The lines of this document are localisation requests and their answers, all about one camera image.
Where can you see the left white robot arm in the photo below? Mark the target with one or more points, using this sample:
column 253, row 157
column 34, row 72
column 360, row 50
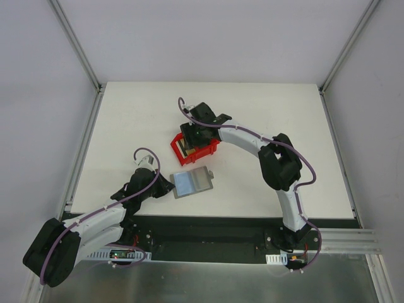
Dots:
column 60, row 246

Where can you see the grey leather card holder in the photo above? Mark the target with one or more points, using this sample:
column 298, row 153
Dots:
column 192, row 182

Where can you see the red plastic bin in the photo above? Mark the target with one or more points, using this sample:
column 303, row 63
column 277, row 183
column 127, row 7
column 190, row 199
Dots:
column 199, row 153

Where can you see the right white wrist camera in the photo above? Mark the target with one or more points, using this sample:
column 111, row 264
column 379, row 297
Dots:
column 188, row 108

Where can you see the right aluminium frame post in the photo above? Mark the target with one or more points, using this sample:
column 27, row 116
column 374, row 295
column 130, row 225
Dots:
column 348, row 46

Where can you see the right white cable duct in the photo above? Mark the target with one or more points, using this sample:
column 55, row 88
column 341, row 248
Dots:
column 277, row 259

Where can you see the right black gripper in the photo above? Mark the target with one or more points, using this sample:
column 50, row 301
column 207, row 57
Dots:
column 192, row 136

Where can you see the aluminium frame post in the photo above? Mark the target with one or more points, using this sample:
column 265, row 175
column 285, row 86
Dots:
column 348, row 46
column 75, row 44

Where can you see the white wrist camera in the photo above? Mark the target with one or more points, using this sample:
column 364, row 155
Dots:
column 146, row 162
column 188, row 108

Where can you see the left white cable duct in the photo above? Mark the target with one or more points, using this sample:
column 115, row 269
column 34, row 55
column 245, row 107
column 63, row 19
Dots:
column 121, row 255

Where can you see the aluminium front rail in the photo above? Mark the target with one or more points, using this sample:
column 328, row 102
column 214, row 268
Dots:
column 349, row 241

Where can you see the white cable duct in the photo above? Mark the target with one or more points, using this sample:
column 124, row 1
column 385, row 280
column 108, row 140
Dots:
column 121, row 255
column 277, row 259

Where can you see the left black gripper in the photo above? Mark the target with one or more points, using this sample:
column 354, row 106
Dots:
column 161, row 187

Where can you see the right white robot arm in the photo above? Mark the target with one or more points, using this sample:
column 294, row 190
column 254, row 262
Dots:
column 283, row 168

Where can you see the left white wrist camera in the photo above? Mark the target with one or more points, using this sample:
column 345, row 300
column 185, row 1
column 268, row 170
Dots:
column 146, row 162

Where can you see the left aluminium frame post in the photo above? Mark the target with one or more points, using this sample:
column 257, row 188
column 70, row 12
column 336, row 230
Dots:
column 75, row 44

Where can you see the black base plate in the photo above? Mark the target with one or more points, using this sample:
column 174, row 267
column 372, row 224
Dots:
column 214, row 239

